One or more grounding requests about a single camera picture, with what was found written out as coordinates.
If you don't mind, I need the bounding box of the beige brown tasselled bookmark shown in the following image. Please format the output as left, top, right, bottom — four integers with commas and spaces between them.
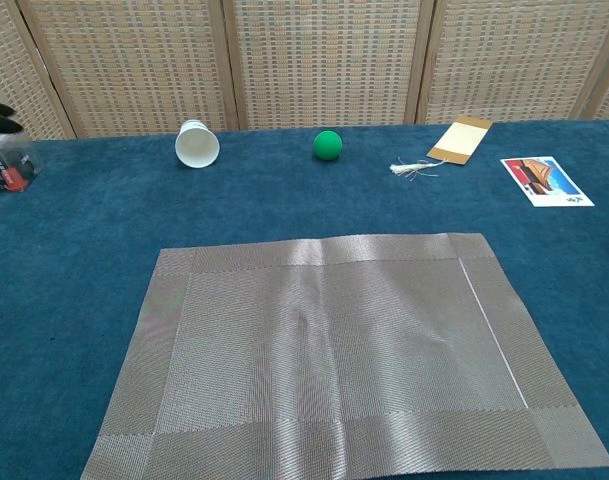
388, 114, 494, 181

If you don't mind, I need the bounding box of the clear box with red item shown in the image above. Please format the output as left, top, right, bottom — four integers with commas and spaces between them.
0, 130, 45, 195

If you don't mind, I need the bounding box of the red blue picture postcard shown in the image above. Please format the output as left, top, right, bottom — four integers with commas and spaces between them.
499, 155, 596, 208

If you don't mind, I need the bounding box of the gray woven placemat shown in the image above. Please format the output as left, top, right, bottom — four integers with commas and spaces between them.
79, 231, 609, 480

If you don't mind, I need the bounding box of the white paper cup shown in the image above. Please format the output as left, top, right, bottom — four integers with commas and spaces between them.
174, 118, 221, 170

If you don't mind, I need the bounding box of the green ball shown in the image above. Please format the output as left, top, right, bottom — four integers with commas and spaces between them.
312, 130, 344, 162

